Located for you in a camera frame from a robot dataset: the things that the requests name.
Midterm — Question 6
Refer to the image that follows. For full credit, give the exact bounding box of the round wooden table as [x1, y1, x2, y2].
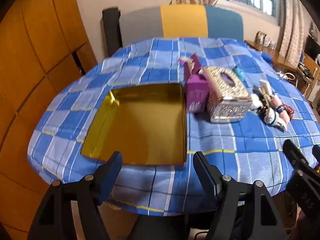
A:
[244, 40, 300, 73]

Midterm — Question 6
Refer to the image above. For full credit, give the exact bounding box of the pink knitted cloth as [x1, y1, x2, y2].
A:
[271, 94, 284, 120]

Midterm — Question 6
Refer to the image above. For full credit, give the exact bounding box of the white power strip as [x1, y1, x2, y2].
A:
[279, 71, 299, 80]

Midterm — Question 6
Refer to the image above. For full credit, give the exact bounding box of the white sock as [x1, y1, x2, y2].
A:
[265, 110, 288, 132]

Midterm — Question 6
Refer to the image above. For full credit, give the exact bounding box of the purple cardboard box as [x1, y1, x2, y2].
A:
[179, 53, 210, 113]

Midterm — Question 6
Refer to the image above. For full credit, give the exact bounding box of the black monitor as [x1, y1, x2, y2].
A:
[304, 35, 320, 63]

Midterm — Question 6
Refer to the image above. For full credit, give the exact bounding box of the red fluffy scrunchie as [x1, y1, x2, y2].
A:
[284, 104, 296, 118]

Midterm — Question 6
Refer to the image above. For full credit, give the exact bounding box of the silver glitter tissue box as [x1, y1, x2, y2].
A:
[202, 66, 253, 124]

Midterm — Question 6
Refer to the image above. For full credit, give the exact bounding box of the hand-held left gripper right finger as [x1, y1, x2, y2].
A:
[193, 151, 288, 240]

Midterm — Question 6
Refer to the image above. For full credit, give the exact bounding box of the cream cloth roll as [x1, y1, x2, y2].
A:
[259, 79, 273, 98]

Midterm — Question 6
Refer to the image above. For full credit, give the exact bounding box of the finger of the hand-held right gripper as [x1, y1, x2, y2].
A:
[312, 145, 320, 167]
[283, 139, 316, 178]

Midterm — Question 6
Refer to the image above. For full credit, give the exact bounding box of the zigzag beige curtain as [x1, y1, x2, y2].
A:
[277, 0, 313, 65]

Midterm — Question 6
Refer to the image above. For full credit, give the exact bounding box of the blue plaid bedsheet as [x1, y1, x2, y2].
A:
[27, 37, 320, 217]

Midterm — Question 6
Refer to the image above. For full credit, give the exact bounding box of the wooden wardrobe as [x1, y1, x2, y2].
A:
[0, 0, 98, 240]

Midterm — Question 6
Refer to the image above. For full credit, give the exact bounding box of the wooden chair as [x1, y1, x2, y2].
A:
[297, 54, 320, 100]

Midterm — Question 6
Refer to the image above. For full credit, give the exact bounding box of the grey yellow teal headboard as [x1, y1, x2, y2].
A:
[102, 4, 244, 57]

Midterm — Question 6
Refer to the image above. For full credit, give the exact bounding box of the gold metal tin tray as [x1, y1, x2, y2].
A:
[80, 82, 188, 167]

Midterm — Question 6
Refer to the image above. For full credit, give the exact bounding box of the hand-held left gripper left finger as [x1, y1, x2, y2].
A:
[26, 151, 123, 240]

